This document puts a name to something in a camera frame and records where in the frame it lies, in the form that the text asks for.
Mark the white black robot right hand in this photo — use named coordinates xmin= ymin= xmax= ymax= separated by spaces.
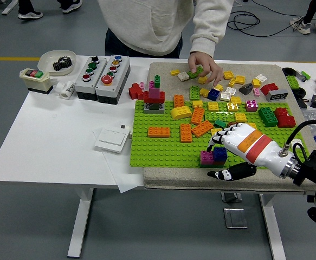
xmin=206 ymin=122 xmax=295 ymax=181

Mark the person's left hand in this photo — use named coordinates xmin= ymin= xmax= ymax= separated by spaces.
xmin=187 ymin=51 xmax=224 ymax=87

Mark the lime green long brick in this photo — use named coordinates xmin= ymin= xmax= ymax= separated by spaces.
xmin=189 ymin=85 xmax=201 ymax=101
xmin=204 ymin=110 xmax=235 ymax=122

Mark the blue square brick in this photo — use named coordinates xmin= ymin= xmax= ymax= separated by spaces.
xmin=212 ymin=147 xmax=228 ymax=163
xmin=208 ymin=88 xmax=221 ymax=102

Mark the magenta square brick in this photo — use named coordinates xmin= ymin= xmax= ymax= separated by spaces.
xmin=246 ymin=99 xmax=259 ymax=112
xmin=200 ymin=151 xmax=215 ymax=165

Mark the dark green long brick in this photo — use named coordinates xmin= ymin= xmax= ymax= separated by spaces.
xmin=258 ymin=107 xmax=279 ymax=127

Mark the red square brick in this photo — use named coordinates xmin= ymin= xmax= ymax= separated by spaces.
xmin=276 ymin=115 xmax=296 ymax=128
xmin=274 ymin=107 xmax=289 ymax=118

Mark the dark grey roof brick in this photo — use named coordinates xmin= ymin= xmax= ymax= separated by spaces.
xmin=238 ymin=83 xmax=254 ymax=96

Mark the orange long brick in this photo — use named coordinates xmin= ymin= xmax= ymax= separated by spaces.
xmin=179 ymin=122 xmax=194 ymax=142
xmin=147 ymin=126 xmax=171 ymax=138
xmin=190 ymin=106 xmax=205 ymax=125
xmin=191 ymin=120 xmax=215 ymax=137

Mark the yellow curved brick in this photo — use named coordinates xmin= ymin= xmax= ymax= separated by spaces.
xmin=170 ymin=105 xmax=193 ymax=119

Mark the grey brick with holes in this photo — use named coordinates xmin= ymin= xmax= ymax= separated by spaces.
xmin=265 ymin=89 xmax=288 ymax=102

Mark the pink tall brick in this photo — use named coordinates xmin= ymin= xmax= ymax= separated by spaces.
xmin=149 ymin=80 xmax=162 ymax=99

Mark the red arch brick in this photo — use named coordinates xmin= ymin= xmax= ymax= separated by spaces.
xmin=260 ymin=82 xmax=279 ymax=95

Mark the red wide brick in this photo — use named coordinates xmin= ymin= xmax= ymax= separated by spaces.
xmin=144 ymin=90 xmax=166 ymax=103

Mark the grey flat base brick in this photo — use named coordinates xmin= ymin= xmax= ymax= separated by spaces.
xmin=144 ymin=101 xmax=165 ymax=114

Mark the red brick cluster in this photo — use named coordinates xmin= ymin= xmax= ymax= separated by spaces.
xmin=128 ymin=83 xmax=145 ymax=100

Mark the metal floor plate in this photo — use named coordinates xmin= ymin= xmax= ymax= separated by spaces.
xmin=222 ymin=207 xmax=248 ymax=230

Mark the silver black clamp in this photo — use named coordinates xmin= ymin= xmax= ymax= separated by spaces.
xmin=294 ymin=70 xmax=309 ymax=82

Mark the grey-brown foam mat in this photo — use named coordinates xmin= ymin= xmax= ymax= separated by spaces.
xmin=143 ymin=62 xmax=316 ymax=192

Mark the grey emergency-stop control box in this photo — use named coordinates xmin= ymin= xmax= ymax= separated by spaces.
xmin=95 ymin=54 xmax=131 ymax=105

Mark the lime green studded baseplate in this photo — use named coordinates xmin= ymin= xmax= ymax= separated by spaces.
xmin=130 ymin=99 xmax=315 ymax=168

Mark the grey four-button control box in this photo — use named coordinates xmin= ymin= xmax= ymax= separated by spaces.
xmin=74 ymin=56 xmax=108 ymax=101

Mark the white paper sheet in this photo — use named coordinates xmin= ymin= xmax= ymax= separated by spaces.
xmin=92 ymin=123 xmax=145 ymax=194

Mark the black metal gear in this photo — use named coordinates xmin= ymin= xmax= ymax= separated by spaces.
xmin=57 ymin=56 xmax=72 ymax=69
xmin=52 ymin=60 xmax=66 ymax=72

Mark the white pipe fitting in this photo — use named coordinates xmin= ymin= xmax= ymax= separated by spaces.
xmin=55 ymin=80 xmax=76 ymax=100

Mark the white plastic bowl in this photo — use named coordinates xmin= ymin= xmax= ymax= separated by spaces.
xmin=37 ymin=50 xmax=76 ymax=77

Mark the white desk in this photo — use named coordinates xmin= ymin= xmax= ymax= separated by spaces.
xmin=0 ymin=55 xmax=316 ymax=258

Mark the white desk foot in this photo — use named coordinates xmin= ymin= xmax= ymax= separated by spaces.
xmin=1 ymin=0 xmax=20 ymax=16

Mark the grey metal bracket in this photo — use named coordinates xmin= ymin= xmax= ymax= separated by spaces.
xmin=221 ymin=191 xmax=243 ymax=203

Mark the black floor cable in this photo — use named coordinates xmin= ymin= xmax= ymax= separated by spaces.
xmin=227 ymin=10 xmax=301 ymax=37
xmin=255 ymin=0 xmax=316 ymax=20

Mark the black flat bracket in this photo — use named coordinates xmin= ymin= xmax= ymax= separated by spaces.
xmin=295 ymin=97 xmax=309 ymax=109

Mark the white wall switch plate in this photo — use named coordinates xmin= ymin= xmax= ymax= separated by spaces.
xmin=94 ymin=128 xmax=128 ymax=154

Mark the cream red-green switch box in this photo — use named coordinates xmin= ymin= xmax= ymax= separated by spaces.
xmin=18 ymin=67 xmax=54 ymax=95

